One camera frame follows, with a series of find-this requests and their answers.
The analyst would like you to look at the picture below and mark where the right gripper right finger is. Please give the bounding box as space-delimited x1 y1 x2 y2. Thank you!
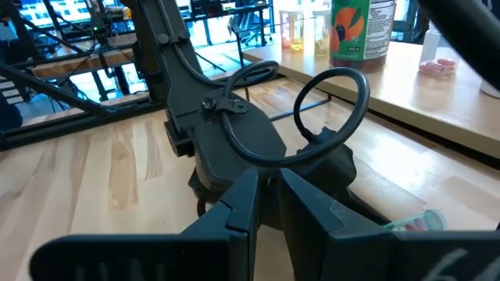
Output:
276 168 396 281

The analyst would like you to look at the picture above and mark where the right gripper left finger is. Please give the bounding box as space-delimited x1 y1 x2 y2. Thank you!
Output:
181 167 261 281

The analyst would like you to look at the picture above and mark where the white capped bottle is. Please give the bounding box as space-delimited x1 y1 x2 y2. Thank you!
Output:
383 208 449 233

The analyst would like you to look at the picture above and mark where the short green vial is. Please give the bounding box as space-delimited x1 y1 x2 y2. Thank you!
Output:
312 9 332 57

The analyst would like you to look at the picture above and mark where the large clear gummy jar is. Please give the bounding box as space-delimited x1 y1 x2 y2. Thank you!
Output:
329 0 397 74

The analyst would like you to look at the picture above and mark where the long yellow vial white cap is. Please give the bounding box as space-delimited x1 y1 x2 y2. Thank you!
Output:
289 10 305 53

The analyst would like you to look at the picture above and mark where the pink vial white cap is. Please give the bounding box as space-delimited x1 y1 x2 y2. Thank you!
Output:
278 9 292 50

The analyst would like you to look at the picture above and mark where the black office chair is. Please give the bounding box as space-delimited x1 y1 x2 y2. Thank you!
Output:
228 0 275 48

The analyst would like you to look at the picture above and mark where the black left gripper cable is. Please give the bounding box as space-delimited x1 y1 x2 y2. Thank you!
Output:
220 59 371 169

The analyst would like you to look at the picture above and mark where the black aluminium table frame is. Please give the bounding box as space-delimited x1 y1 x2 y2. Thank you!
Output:
0 58 169 152

